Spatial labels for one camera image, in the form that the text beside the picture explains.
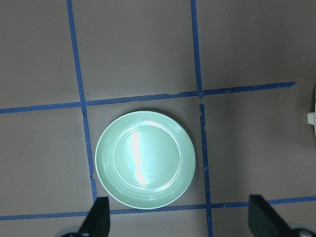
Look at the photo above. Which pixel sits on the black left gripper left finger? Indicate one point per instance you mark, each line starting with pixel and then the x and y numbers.
pixel 97 222

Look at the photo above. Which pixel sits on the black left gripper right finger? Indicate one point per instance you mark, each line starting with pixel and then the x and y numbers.
pixel 264 221

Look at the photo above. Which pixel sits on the cream white rice cooker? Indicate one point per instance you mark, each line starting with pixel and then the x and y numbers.
pixel 311 116

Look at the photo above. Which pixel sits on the far green plate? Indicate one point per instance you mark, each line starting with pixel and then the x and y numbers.
pixel 145 160

